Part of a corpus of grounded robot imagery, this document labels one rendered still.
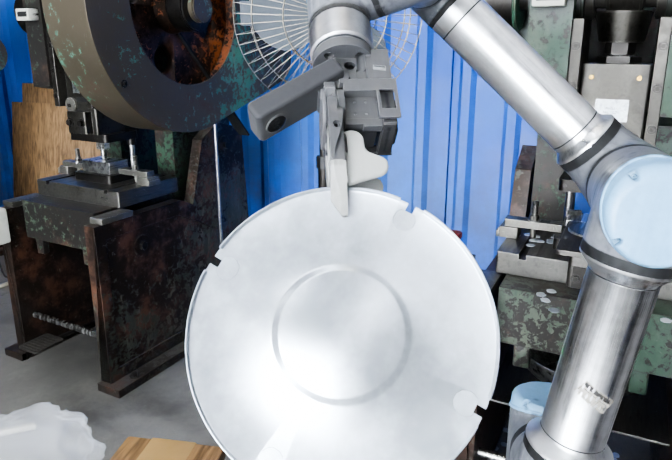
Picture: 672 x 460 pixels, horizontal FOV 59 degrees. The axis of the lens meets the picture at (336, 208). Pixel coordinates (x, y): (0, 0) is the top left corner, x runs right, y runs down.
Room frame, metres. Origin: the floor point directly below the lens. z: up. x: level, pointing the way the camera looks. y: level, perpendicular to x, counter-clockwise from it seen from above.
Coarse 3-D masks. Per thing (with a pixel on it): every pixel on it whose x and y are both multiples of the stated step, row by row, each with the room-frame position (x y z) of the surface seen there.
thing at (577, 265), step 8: (568, 224) 1.43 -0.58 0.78; (576, 224) 1.41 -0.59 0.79; (584, 224) 1.41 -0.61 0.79; (568, 232) 1.36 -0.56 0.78; (576, 232) 1.35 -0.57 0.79; (560, 240) 1.30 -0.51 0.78; (568, 240) 1.30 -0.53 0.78; (576, 240) 1.30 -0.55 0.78; (560, 248) 1.25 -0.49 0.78; (568, 248) 1.25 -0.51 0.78; (576, 248) 1.25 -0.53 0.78; (576, 256) 1.22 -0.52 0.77; (568, 264) 1.35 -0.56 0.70; (576, 264) 1.33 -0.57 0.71; (584, 264) 1.32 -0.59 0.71; (568, 272) 1.34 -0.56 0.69; (576, 272) 1.33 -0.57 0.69; (584, 272) 1.32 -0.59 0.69; (568, 280) 1.34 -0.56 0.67; (576, 280) 1.32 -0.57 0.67
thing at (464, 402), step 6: (462, 390) 0.47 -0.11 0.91; (468, 390) 0.47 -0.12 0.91; (456, 396) 0.47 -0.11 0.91; (462, 396) 0.47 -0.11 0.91; (468, 396) 0.47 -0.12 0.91; (474, 396) 0.47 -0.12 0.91; (456, 402) 0.47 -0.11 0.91; (462, 402) 0.47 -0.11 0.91; (468, 402) 0.47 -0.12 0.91; (474, 402) 0.47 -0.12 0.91; (456, 408) 0.47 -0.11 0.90; (462, 408) 0.47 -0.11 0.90; (468, 408) 0.47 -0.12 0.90; (474, 408) 0.46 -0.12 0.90; (462, 414) 0.46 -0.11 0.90; (468, 414) 0.46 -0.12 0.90
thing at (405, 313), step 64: (320, 192) 0.59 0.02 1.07; (384, 192) 0.58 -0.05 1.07; (256, 256) 0.55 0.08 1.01; (320, 256) 0.55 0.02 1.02; (384, 256) 0.55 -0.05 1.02; (448, 256) 0.55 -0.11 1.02; (192, 320) 0.52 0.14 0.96; (256, 320) 0.51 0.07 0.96; (320, 320) 0.51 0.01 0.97; (384, 320) 0.51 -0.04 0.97; (448, 320) 0.51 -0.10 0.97; (192, 384) 0.48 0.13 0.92; (256, 384) 0.48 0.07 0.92; (320, 384) 0.47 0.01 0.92; (384, 384) 0.47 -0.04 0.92; (448, 384) 0.48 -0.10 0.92; (256, 448) 0.45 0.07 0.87; (320, 448) 0.45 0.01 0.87; (384, 448) 0.45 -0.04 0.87; (448, 448) 0.45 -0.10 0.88
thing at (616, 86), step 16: (592, 64) 1.42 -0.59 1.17; (608, 64) 1.41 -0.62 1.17; (624, 64) 1.39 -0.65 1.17; (640, 64) 1.38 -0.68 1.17; (592, 80) 1.42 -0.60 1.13; (608, 80) 1.41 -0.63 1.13; (624, 80) 1.39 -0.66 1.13; (640, 80) 1.38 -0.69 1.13; (592, 96) 1.42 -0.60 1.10; (608, 96) 1.41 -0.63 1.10; (624, 96) 1.39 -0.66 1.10; (640, 96) 1.38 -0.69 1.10; (608, 112) 1.40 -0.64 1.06; (624, 112) 1.39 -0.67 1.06; (640, 112) 1.37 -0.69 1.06; (640, 128) 1.37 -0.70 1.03
